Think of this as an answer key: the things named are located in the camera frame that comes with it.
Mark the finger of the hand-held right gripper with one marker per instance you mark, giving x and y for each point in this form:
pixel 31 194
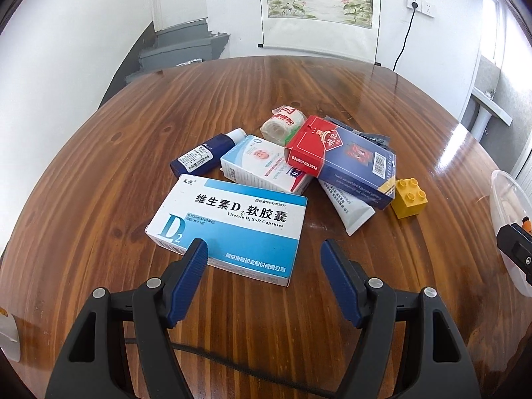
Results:
pixel 517 245

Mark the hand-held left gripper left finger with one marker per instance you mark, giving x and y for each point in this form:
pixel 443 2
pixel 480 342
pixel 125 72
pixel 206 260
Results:
pixel 191 274

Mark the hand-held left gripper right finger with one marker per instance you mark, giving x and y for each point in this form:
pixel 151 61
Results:
pixel 338 274

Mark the white ointment tube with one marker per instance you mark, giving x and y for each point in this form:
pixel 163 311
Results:
pixel 353 216

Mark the large white blue medicine box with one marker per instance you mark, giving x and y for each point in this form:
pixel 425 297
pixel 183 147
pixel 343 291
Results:
pixel 232 220

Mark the blue bottle with white cap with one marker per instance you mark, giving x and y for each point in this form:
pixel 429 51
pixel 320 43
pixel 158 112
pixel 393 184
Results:
pixel 199 153

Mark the wooden desktop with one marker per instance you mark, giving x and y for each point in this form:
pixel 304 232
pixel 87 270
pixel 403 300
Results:
pixel 124 153

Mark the clear plastic container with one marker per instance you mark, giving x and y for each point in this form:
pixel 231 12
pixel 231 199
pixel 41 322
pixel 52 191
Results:
pixel 505 199

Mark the yellow building block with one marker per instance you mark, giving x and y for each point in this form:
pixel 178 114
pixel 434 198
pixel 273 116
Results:
pixel 409 199

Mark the red blue card box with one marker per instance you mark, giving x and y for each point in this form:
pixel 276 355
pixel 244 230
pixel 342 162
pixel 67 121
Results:
pixel 349 162

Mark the small white medicine box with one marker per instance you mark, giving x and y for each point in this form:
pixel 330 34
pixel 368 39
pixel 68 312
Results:
pixel 257 162

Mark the crumpled blue foil packet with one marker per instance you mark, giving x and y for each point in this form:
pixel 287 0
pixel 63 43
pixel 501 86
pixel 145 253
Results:
pixel 374 138

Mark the wrapped white bandage roll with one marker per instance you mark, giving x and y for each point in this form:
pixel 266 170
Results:
pixel 276 126

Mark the white paper piece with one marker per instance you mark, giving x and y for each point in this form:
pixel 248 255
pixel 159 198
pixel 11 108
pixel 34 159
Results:
pixel 9 336

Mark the window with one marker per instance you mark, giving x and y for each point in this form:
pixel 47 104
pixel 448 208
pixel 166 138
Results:
pixel 493 25

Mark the grey stairs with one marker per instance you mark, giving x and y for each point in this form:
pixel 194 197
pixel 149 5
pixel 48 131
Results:
pixel 178 45

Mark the hanging lotus scroll painting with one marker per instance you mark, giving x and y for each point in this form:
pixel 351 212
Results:
pixel 320 0

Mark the white pedestal sink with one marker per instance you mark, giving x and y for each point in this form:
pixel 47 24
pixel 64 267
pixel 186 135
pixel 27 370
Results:
pixel 484 112

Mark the white wall power outlet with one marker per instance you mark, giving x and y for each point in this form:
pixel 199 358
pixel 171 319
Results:
pixel 419 6

